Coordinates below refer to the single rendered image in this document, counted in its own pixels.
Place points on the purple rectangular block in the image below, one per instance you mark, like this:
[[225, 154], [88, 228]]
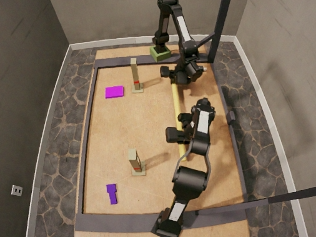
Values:
[[114, 92]]

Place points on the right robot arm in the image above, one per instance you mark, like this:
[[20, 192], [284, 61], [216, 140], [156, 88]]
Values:
[[187, 45]]

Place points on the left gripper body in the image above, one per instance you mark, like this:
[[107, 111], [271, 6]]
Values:
[[172, 135]]

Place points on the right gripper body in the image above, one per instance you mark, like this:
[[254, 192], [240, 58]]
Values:
[[165, 72]]

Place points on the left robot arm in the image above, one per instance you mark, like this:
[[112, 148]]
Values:
[[189, 183]]

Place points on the long yellow rail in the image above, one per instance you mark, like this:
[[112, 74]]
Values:
[[177, 112]]

